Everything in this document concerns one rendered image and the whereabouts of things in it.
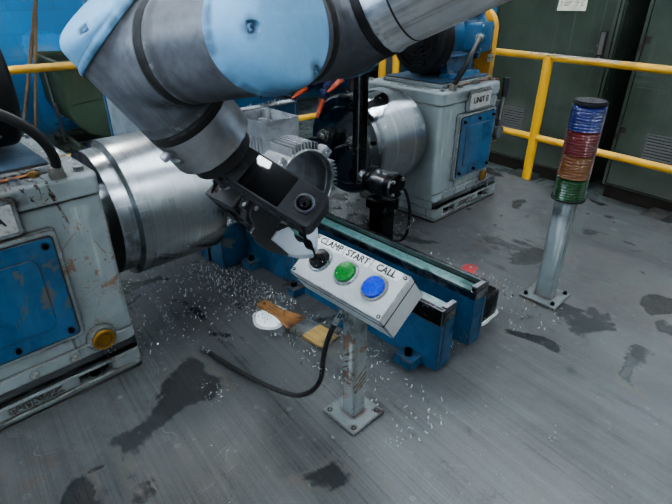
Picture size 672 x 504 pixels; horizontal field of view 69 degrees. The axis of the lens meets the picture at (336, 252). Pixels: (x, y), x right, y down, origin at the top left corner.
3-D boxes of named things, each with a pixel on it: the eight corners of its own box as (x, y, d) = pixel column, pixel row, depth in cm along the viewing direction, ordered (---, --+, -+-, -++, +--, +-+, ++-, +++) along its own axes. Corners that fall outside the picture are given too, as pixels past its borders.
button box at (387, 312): (305, 287, 73) (287, 269, 69) (333, 250, 75) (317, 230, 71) (393, 340, 62) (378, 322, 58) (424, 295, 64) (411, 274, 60)
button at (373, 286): (361, 296, 63) (356, 289, 62) (375, 277, 64) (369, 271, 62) (379, 306, 61) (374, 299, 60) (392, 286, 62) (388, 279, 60)
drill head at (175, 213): (16, 273, 94) (-29, 144, 82) (190, 218, 116) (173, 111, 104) (61, 332, 78) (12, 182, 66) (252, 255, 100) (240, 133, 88)
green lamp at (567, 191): (546, 197, 97) (550, 176, 95) (559, 190, 101) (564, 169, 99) (576, 206, 93) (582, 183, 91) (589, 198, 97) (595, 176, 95)
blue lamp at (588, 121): (560, 129, 91) (566, 104, 89) (574, 124, 94) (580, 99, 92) (594, 135, 87) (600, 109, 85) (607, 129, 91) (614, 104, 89)
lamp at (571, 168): (550, 176, 95) (555, 153, 93) (564, 169, 99) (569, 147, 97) (582, 183, 91) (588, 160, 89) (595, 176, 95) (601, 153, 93)
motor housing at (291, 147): (223, 211, 119) (214, 132, 110) (285, 191, 131) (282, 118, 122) (274, 237, 106) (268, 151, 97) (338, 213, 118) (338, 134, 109)
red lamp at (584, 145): (555, 153, 93) (560, 129, 91) (569, 147, 97) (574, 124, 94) (588, 160, 89) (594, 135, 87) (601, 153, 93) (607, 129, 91)
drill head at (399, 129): (289, 187, 134) (284, 92, 123) (388, 156, 159) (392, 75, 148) (354, 214, 118) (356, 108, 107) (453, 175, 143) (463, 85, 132)
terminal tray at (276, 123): (232, 145, 114) (229, 113, 111) (269, 136, 121) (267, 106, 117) (263, 156, 107) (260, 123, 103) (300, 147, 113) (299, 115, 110)
